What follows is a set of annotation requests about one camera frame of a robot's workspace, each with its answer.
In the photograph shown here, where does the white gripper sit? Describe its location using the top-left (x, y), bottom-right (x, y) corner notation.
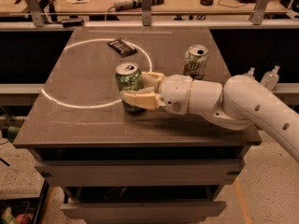
top-left (121, 72), bottom-right (192, 115)

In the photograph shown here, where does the green soda can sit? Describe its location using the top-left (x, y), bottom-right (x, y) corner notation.
top-left (115, 62), bottom-right (146, 114)

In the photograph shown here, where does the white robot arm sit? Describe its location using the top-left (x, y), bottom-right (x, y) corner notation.
top-left (121, 72), bottom-right (299, 161)

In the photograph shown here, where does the white 7up can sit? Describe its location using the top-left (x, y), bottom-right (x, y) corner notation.
top-left (182, 45), bottom-right (208, 79)

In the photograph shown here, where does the dark snack bar wrapper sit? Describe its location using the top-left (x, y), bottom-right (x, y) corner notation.
top-left (107, 38), bottom-right (137, 58)

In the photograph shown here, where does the grey drawer cabinet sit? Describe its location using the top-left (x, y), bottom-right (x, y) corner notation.
top-left (12, 25), bottom-right (263, 224)

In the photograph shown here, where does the clear sanitizer bottle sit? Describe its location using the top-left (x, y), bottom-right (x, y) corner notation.
top-left (243, 67), bottom-right (255, 80)
top-left (261, 65), bottom-right (279, 91)

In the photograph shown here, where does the upper cabinet drawer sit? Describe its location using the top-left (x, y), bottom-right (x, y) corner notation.
top-left (36, 159), bottom-right (245, 187)

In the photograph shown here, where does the cabinet drawer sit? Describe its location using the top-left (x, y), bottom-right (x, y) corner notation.
top-left (61, 201), bottom-right (226, 223)
top-left (36, 159), bottom-right (245, 187)

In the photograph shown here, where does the lower cabinet drawer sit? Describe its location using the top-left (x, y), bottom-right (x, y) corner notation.
top-left (61, 201), bottom-right (226, 223)

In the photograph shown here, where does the black crate with items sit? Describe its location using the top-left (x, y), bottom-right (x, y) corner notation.
top-left (0, 182), bottom-right (50, 224)

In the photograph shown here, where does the centre metal bracket post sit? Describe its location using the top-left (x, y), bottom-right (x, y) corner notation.
top-left (142, 0), bottom-right (151, 26)

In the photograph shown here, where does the metal bracket post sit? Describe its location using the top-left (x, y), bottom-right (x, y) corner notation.
top-left (24, 0), bottom-right (45, 27)
top-left (142, 0), bottom-right (151, 26)
top-left (249, 0), bottom-right (270, 25)

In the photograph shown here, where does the right metal bracket post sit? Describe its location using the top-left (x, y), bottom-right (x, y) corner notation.
top-left (249, 0), bottom-right (270, 25)

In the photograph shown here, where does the left metal bracket post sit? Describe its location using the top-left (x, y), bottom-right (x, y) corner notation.
top-left (24, 0), bottom-right (45, 27)

